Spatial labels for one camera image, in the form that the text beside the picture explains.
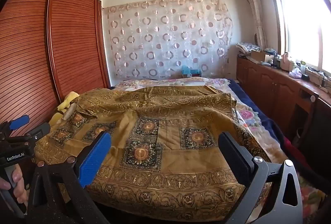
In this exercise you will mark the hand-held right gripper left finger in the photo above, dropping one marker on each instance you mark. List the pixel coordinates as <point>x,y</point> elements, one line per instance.
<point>95,159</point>

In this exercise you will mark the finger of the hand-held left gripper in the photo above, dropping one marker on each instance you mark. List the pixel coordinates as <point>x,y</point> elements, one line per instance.
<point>38,133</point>
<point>19,122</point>

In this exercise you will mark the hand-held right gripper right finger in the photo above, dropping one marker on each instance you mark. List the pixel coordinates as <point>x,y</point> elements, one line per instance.
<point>234,162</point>

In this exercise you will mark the golden brown patterned garment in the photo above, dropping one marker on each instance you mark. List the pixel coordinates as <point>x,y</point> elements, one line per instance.
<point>168,162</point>

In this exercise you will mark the person's left hand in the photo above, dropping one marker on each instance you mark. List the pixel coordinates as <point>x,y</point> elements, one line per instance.
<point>18,182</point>

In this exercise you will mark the small beige roll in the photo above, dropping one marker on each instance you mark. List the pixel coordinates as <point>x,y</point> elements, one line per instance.
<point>69,111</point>

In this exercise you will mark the yellow cloth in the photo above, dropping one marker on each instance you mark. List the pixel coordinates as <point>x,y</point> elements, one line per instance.
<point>66,104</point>

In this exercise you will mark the floral bed blanket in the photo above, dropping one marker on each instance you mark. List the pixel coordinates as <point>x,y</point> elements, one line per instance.
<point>248,114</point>

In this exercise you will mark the red cloth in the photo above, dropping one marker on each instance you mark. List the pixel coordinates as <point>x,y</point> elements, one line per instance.
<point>292,146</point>

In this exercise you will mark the navy blue blanket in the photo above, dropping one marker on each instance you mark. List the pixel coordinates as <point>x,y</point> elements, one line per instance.
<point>261,107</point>

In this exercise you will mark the brown wooden low cabinet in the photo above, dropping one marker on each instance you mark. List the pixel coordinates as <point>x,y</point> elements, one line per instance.
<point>271,84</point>

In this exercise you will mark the blue plastic object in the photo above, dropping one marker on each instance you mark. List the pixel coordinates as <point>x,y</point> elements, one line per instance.
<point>190,71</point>

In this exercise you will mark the brown slatted wooden wardrobe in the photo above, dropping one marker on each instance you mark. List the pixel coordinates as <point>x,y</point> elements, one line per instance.
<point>72,32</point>

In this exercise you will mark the white plastic bag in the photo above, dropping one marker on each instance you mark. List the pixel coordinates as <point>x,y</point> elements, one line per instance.
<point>294,73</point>

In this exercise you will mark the cardboard box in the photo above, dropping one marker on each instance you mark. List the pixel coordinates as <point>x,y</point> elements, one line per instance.
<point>260,55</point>

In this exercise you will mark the beige bottle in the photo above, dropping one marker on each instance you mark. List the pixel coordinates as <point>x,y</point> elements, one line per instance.
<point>286,62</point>

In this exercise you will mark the folded patterned cloth stack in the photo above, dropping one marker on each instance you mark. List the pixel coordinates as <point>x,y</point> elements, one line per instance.
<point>247,47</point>

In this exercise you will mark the sheer circle pattern curtain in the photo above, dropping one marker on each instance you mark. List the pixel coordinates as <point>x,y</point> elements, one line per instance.
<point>165,40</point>

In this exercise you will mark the pale window curtain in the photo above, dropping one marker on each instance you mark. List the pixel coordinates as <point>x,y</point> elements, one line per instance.
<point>254,12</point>

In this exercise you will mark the bright window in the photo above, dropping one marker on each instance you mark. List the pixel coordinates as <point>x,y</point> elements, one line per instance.
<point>302,20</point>

